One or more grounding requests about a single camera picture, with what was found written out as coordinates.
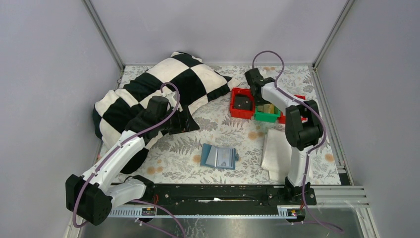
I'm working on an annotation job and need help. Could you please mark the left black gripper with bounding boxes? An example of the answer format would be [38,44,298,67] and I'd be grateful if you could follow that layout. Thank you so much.
[157,104,200,134]

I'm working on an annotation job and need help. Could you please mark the blue card holder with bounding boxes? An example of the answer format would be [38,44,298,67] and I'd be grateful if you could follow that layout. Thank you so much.
[200,144,239,170]

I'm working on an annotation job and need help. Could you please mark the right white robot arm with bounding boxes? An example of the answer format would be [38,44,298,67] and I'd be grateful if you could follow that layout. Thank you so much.
[245,68,324,204]

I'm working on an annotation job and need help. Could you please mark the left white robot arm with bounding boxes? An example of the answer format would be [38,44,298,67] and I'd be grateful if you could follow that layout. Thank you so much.
[65,96,199,225]

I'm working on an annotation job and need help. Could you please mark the black cards in bin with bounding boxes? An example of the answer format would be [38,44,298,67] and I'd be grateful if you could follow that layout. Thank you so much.
[233,95,253,111]

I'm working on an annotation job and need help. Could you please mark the gold cards in bin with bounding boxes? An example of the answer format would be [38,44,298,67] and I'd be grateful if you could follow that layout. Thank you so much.
[257,104,275,114]

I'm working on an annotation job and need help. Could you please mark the left red plastic bin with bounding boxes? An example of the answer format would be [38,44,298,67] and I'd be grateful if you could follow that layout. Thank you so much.
[229,87,255,119]

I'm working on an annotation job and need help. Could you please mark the red plastic bin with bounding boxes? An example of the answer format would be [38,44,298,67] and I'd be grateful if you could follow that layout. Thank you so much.
[229,87,255,119]
[278,95,307,124]

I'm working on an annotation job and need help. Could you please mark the green plastic bin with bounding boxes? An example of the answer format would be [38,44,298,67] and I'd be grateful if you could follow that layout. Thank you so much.
[254,106,280,123]

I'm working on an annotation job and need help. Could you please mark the black white checkered pillow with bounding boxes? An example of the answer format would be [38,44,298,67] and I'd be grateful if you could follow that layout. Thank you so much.
[92,51,242,175]

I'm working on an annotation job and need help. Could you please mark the right red plastic bin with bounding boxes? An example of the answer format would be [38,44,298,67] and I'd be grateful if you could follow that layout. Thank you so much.
[278,95,307,124]

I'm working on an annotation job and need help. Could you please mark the white folded towel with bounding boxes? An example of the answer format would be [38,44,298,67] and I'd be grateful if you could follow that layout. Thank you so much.
[261,129,292,184]

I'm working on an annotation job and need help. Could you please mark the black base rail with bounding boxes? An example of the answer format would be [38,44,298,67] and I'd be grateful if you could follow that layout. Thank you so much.
[140,184,304,216]

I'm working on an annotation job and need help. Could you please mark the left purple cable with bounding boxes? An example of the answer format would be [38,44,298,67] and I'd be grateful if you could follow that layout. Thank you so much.
[72,82,181,229]

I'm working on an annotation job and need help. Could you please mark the grey slotted cable duct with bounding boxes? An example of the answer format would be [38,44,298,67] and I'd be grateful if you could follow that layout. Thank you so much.
[108,206,306,220]

